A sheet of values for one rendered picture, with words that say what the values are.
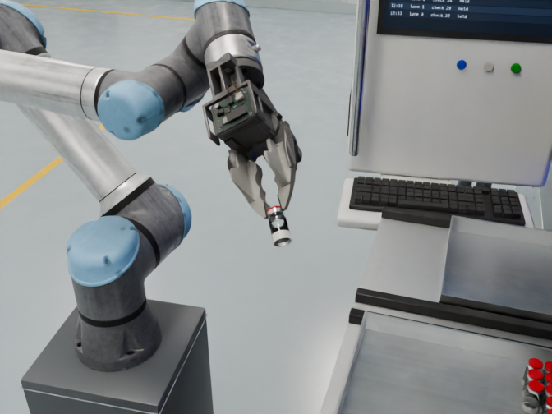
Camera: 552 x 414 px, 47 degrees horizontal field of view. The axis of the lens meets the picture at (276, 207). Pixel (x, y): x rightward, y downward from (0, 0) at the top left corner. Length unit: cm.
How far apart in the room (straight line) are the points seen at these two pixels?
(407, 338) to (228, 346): 131
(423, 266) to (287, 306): 129
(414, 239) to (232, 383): 107
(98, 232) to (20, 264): 181
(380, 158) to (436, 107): 19
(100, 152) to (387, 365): 60
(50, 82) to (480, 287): 79
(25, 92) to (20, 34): 23
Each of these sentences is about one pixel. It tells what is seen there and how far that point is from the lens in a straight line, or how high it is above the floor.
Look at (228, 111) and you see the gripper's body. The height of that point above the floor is 129.
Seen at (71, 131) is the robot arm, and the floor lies 113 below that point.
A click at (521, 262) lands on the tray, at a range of 129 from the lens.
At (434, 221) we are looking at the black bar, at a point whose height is 89.
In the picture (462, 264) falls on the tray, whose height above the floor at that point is 88.
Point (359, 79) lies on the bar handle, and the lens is 151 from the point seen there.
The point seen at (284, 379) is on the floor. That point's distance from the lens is 219.
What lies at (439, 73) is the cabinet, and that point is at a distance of 157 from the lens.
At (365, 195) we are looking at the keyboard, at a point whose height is 83.
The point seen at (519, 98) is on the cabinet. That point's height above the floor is 104.
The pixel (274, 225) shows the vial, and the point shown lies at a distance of 74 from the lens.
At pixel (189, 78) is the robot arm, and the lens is 93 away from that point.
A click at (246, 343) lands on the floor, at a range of 231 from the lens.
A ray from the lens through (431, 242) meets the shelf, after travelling 129.
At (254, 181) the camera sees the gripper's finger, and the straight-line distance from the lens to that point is 79.
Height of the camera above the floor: 160
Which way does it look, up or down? 32 degrees down
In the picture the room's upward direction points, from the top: straight up
